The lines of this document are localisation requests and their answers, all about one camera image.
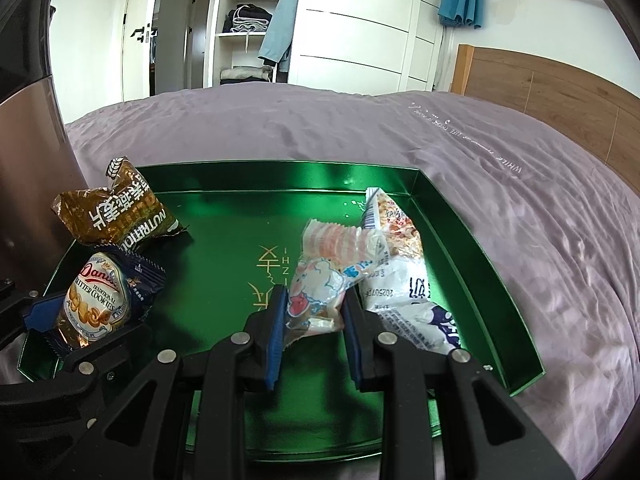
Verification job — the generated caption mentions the dark blue butter cookies packet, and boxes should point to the dark blue butter cookies packet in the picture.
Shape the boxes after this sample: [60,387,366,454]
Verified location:
[54,245,166,351]

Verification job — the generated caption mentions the brown nutrition snack packet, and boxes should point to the brown nutrition snack packet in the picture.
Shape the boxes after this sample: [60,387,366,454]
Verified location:
[51,157,184,250]

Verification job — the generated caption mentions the white blue peanut snack packet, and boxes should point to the white blue peanut snack packet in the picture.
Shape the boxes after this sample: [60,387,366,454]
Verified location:
[359,188,460,354]

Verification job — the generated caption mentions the pink white cartoon snack packet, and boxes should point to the pink white cartoon snack packet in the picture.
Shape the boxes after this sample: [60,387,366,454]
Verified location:
[284,219,388,347]

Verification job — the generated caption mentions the black and bronze electric kettle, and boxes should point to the black and bronze electric kettle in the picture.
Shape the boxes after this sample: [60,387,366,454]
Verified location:
[1,0,86,292]

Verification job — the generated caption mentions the green metal tray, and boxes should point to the green metal tray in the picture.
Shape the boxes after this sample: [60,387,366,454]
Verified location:
[1,158,554,479]

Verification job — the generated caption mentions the purple bed sheet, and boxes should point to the purple bed sheet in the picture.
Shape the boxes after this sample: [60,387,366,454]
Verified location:
[66,84,639,478]

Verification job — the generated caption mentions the folded white linens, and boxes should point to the folded white linens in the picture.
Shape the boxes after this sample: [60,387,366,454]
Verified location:
[219,65,273,84]

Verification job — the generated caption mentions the wooden headboard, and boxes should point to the wooden headboard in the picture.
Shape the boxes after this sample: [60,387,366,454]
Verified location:
[450,44,639,191]

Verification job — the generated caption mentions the light blue hanging jacket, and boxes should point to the light blue hanging jacket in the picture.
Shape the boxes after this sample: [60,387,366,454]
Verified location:
[258,0,298,73]

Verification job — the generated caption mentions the folded dark clothes pile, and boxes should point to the folded dark clothes pile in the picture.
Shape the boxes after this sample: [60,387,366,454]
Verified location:
[222,3,272,34]

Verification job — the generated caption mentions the white wardrobe with shelves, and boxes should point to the white wardrobe with shelves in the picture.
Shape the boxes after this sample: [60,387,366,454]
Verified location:
[203,0,444,96]

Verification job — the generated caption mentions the white door with black handle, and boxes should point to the white door with black handle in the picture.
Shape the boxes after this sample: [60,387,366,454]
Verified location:
[122,0,155,101]

